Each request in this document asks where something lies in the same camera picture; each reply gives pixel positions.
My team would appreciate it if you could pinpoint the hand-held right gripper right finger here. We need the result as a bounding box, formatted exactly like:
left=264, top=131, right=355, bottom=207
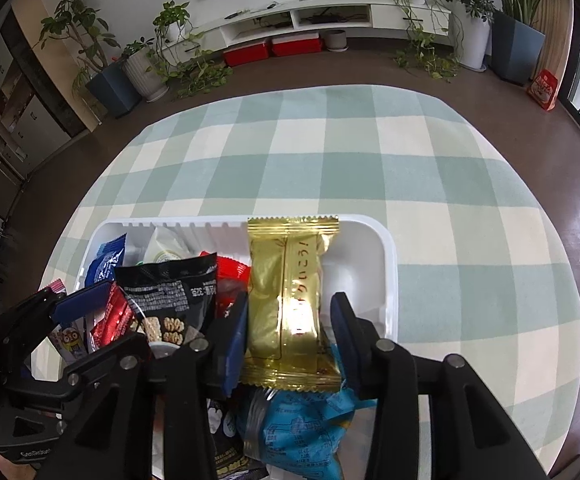
left=330, top=291, right=551, bottom=480

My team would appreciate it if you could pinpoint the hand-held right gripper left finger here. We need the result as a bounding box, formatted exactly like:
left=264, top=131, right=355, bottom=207
left=34, top=292, right=249, bottom=480

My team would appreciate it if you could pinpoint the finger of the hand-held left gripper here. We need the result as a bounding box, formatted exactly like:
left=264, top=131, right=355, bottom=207
left=4, top=332, right=151, bottom=410
left=0, top=282, right=115, bottom=383

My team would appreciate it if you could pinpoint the pink cartoon snack packet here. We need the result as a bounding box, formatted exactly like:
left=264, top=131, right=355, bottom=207
left=40, top=280, right=95, bottom=366

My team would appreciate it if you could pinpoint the dark blue snack packet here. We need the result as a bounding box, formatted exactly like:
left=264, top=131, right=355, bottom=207
left=84, top=234, right=128, bottom=288

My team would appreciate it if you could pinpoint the gold snack packet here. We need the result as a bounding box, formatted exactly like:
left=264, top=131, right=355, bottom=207
left=240, top=214, right=343, bottom=392

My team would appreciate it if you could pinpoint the red chocolate ball packet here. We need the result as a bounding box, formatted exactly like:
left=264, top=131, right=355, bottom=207
left=216, top=254, right=251, bottom=312

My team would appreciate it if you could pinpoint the white plastic tray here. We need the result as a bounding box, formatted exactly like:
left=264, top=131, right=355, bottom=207
left=77, top=214, right=399, bottom=351

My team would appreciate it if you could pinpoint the black nut snack packet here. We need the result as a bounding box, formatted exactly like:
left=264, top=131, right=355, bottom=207
left=114, top=252, right=219, bottom=356

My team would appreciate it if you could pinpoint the red foil snack packet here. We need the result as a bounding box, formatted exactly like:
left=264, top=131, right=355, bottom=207
left=91, top=284, right=139, bottom=350

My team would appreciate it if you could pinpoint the black paw print packet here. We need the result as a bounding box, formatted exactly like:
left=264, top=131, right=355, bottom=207
left=207, top=399, right=269, bottom=480

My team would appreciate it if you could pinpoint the white and green snack packet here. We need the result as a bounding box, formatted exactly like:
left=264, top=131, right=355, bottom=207
left=142, top=226, right=195, bottom=264

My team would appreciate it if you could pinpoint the light blue snack packet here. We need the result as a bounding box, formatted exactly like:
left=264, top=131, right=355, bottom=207
left=237, top=345, right=375, bottom=480

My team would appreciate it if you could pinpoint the wooden storage cabinet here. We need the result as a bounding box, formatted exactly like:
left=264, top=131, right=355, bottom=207
left=0, top=0, right=94, bottom=187

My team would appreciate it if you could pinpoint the tall plant in dark pot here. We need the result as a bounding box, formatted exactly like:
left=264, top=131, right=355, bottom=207
left=38, top=0, right=141, bottom=120

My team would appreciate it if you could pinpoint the plant in white ribbed pot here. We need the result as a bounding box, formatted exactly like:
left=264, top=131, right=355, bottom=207
left=121, top=37, right=171, bottom=103

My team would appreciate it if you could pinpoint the trailing pothos plant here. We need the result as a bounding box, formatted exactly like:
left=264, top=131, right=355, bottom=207
left=152, top=1, right=234, bottom=100

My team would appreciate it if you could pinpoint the red storage box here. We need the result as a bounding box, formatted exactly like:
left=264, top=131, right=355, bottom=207
left=221, top=41, right=271, bottom=68
left=271, top=31, right=321, bottom=57

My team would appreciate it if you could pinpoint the round grey plant pot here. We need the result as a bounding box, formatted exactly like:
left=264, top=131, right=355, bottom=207
left=324, top=29, right=351, bottom=53

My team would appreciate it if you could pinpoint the red paper bag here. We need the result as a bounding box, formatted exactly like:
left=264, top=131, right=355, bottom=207
left=526, top=68, right=560, bottom=112

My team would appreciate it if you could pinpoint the white television cabinet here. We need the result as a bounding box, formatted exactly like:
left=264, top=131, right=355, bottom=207
left=189, top=0, right=453, bottom=57

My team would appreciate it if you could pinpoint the bushy plant in white pot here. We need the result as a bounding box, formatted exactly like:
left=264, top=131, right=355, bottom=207
left=442, top=0, right=495, bottom=72

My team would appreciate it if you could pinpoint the large plant in grey pot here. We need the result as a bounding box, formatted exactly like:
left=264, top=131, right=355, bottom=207
left=472, top=0, right=547, bottom=85

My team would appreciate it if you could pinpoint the beige curtain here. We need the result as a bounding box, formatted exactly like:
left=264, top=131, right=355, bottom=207
left=539, top=0, right=575, bottom=82

